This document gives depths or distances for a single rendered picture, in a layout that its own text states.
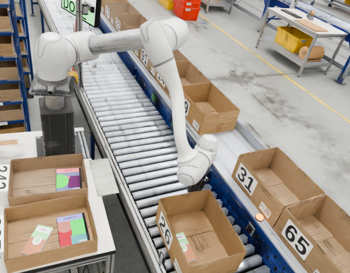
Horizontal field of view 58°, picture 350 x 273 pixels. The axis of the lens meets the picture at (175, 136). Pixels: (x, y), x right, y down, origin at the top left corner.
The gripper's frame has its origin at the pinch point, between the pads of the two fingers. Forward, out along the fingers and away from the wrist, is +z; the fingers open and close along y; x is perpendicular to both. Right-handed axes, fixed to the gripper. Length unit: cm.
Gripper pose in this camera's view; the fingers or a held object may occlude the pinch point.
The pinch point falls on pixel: (192, 197)
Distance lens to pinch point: 177.0
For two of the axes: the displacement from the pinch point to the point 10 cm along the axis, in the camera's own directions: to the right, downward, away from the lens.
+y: -8.9, 1.4, -4.3
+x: 4.2, 6.0, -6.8
